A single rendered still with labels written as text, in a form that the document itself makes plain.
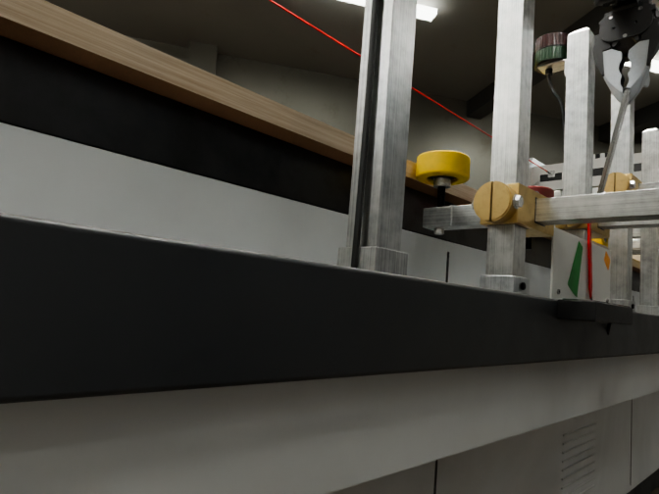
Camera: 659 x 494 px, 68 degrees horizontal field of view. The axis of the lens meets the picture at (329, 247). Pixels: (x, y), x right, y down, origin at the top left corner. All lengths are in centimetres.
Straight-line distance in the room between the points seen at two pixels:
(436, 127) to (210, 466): 624
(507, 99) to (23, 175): 55
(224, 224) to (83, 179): 16
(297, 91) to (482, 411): 560
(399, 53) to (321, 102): 561
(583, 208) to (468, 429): 29
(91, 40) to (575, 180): 72
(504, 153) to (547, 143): 661
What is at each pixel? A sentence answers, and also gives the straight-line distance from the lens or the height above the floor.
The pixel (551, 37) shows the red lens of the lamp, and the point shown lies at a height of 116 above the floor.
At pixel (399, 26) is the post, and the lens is 49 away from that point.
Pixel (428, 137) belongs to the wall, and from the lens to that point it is 639.
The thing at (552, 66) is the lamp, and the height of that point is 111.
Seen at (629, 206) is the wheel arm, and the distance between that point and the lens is 65.
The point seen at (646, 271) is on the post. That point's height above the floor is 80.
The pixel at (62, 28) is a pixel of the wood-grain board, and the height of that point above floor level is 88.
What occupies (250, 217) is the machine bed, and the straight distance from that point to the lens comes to 60.
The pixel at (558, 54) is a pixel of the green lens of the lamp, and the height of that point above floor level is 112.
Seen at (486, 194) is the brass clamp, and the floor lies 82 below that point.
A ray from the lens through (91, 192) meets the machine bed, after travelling 51.
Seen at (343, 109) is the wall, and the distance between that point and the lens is 612.
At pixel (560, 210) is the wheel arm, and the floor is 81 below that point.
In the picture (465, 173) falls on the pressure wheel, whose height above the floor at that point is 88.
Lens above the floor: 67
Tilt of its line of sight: 6 degrees up
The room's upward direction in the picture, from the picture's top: 5 degrees clockwise
